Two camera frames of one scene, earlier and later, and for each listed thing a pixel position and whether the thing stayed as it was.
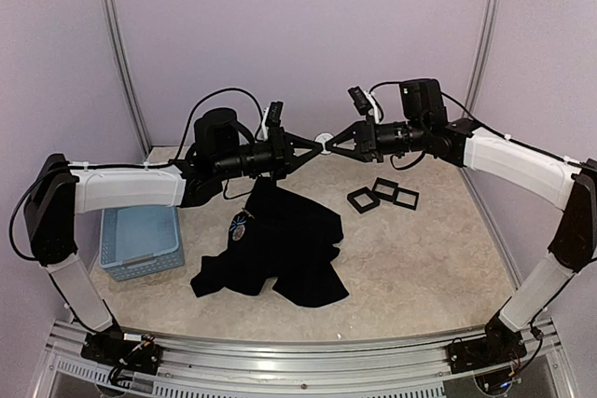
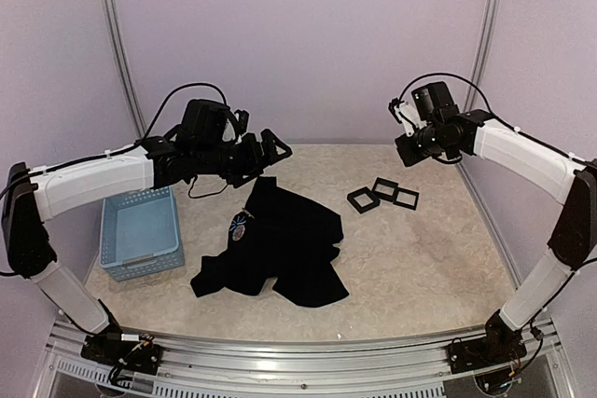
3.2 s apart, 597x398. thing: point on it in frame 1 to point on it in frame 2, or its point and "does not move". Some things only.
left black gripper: x=282 y=153 to x=256 y=161
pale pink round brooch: x=238 y=232 does not move
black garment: x=288 y=239 does not move
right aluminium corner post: x=489 y=29 does not move
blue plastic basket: x=137 y=241 does not move
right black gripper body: x=370 y=143 to x=412 y=156
